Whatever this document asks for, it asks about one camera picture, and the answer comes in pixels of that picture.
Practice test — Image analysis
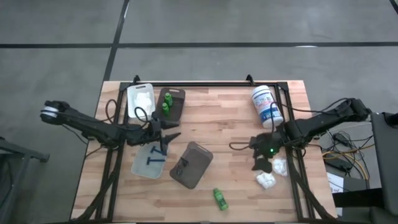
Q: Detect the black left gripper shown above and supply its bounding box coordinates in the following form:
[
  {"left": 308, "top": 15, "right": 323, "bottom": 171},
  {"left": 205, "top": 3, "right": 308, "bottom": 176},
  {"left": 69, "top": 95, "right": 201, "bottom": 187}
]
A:
[{"left": 134, "top": 119, "right": 182, "bottom": 156}]

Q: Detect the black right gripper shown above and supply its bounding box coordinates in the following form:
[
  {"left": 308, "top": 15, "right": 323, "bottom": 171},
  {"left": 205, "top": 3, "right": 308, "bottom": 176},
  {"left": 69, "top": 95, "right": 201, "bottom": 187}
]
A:
[{"left": 249, "top": 131, "right": 285, "bottom": 174}]

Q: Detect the black screw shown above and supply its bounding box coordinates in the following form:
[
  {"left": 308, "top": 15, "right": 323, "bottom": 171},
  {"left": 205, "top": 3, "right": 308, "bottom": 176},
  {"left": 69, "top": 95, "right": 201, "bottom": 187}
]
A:
[{"left": 146, "top": 157, "right": 167, "bottom": 166}]

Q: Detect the clear printed cotton bag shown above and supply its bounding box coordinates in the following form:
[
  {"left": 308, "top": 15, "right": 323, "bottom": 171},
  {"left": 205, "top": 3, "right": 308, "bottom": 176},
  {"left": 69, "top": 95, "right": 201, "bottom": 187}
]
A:
[{"left": 141, "top": 90, "right": 154, "bottom": 108}]

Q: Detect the smoky grey plastic bin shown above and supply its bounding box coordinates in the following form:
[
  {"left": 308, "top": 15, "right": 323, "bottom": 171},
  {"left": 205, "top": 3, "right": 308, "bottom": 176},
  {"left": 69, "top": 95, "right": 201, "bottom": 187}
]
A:
[
  {"left": 154, "top": 87, "right": 187, "bottom": 127},
  {"left": 169, "top": 141, "right": 214, "bottom": 190}
]

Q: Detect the white plastic bin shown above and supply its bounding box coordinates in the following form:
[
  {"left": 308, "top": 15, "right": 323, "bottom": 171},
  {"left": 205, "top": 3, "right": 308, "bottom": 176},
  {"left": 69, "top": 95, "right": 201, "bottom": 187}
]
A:
[{"left": 126, "top": 83, "right": 156, "bottom": 122}]

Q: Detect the translucent plastic bin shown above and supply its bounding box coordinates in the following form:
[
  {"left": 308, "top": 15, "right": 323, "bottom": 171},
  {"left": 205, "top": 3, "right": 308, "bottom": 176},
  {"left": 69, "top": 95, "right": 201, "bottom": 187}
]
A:
[{"left": 131, "top": 141, "right": 171, "bottom": 180}]

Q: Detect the white wipes canister blue label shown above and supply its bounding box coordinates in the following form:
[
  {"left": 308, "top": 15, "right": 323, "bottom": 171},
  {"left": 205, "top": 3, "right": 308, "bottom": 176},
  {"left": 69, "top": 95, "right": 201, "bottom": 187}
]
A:
[{"left": 251, "top": 85, "right": 284, "bottom": 128}]

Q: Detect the white paper sheet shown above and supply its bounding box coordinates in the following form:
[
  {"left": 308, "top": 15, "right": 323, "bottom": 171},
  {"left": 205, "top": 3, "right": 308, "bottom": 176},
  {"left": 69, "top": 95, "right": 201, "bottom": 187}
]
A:
[{"left": 326, "top": 172, "right": 345, "bottom": 194}]

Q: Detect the black power brick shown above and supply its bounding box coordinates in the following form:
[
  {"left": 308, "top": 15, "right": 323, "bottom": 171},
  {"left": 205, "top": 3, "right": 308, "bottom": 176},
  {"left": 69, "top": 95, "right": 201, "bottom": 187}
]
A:
[{"left": 324, "top": 153, "right": 353, "bottom": 171}]

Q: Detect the grey cart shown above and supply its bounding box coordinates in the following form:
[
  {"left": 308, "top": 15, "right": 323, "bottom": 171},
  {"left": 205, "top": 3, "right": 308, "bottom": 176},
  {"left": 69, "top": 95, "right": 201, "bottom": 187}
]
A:
[{"left": 369, "top": 111, "right": 398, "bottom": 224}]

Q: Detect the grey metal stand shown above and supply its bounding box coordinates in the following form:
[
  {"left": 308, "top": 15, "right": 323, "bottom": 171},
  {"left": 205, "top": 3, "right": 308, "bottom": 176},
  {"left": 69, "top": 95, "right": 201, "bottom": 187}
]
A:
[{"left": 0, "top": 136, "right": 50, "bottom": 224}]

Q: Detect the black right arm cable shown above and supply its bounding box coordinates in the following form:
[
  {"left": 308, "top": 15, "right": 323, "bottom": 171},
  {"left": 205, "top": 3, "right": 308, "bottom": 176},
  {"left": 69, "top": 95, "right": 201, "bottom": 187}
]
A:
[{"left": 229, "top": 98, "right": 354, "bottom": 151}]

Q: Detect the black aluminium table frame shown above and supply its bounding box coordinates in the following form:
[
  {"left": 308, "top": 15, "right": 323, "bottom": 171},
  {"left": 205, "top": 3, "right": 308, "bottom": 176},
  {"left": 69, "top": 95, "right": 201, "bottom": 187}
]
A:
[{"left": 73, "top": 81, "right": 338, "bottom": 223}]

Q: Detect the yellow cable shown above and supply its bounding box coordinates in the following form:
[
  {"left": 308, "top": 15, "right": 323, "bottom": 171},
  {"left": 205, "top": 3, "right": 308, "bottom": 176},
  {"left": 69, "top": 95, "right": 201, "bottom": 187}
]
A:
[{"left": 322, "top": 143, "right": 376, "bottom": 180}]

